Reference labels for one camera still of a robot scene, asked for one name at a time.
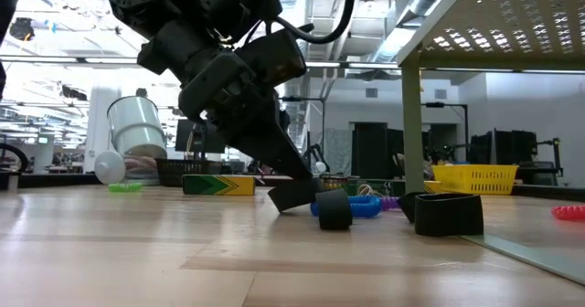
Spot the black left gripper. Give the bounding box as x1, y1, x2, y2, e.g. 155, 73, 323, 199
136, 21, 315, 181

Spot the yellow green Crayola crayon box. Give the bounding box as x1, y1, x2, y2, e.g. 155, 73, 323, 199
346, 178, 443, 198
182, 174, 256, 196
319, 175, 358, 196

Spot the blue spiral coil keychain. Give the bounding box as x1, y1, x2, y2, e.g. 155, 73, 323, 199
310, 195, 383, 220

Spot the green spiral coil keychain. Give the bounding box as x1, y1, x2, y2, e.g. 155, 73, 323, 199
108, 182, 144, 194

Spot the red spiral coil keychain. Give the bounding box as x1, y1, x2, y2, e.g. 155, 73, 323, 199
550, 205, 585, 222

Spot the pale green metal desk shelf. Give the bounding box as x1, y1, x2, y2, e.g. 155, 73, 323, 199
393, 0, 585, 286

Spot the black computer monitor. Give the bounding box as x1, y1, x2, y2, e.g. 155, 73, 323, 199
175, 118, 228, 155

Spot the dark background cabinet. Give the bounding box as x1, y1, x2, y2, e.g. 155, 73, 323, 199
350, 122, 404, 180

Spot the black mesh basket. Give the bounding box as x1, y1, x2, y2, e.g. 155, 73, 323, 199
154, 158, 224, 188

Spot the white plastic bucket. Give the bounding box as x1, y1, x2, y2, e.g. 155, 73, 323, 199
106, 95, 168, 160

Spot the clear plastic bag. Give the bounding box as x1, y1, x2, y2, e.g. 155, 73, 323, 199
122, 154, 159, 183

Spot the white round lid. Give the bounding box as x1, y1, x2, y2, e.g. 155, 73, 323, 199
94, 150, 127, 185

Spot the yellow plastic basket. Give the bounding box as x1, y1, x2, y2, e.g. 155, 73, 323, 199
431, 164, 520, 196

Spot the black background equipment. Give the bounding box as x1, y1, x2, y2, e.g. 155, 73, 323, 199
468, 130, 564, 185

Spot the black overhead device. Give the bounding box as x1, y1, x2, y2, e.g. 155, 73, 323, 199
8, 16, 54, 46

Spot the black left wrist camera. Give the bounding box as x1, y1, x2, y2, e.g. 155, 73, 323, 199
237, 26, 308, 89

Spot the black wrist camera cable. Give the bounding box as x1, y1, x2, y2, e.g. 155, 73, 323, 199
269, 0, 356, 44

